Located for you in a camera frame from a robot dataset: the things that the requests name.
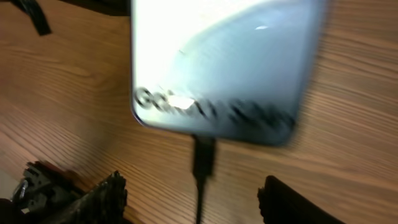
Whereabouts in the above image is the black charger cable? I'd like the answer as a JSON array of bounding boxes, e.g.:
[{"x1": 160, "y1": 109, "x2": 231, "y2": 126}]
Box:
[{"x1": 191, "y1": 134, "x2": 216, "y2": 224}]

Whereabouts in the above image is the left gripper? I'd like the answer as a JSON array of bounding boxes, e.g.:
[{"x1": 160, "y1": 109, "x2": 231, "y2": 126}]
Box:
[{"x1": 9, "y1": 0, "x2": 131, "y2": 36}]

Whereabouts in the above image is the Samsung Galaxy smartphone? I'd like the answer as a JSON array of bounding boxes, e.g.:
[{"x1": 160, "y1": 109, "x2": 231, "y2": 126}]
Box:
[{"x1": 131, "y1": 0, "x2": 330, "y2": 146}]

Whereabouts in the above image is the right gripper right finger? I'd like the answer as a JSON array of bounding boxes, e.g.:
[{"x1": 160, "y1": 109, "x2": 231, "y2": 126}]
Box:
[{"x1": 257, "y1": 175, "x2": 343, "y2": 224}]

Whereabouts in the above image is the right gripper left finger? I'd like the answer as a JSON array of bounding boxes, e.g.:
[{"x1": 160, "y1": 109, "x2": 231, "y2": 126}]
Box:
[{"x1": 42, "y1": 171, "x2": 127, "y2": 224}]

